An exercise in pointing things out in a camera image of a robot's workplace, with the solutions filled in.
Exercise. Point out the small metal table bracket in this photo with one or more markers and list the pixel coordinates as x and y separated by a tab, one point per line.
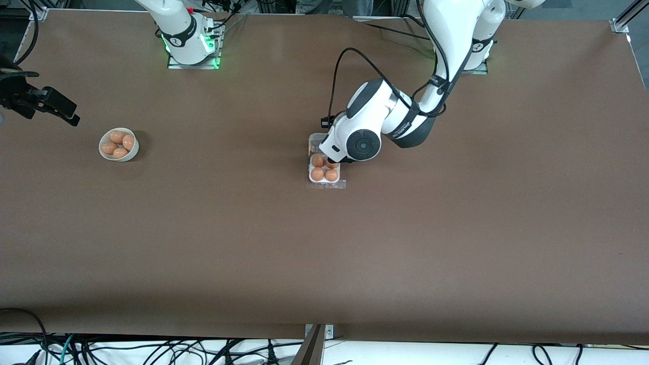
329	332

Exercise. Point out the dark table post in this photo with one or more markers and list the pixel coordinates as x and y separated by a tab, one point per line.
309	350

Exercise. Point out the white round bowl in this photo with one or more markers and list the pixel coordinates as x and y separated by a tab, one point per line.
134	152

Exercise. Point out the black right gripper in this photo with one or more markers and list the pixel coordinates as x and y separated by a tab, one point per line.
19	96

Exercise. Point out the metal corner bracket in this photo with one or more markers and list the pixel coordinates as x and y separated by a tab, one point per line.
38	12

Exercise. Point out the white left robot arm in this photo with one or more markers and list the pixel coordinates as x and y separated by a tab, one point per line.
446	45

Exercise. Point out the aluminium frame profile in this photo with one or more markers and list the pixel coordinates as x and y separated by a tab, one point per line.
626	17

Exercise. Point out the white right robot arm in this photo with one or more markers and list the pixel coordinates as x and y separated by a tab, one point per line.
177	28

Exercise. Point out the clear plastic egg carton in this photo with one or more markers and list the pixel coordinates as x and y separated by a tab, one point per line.
317	142

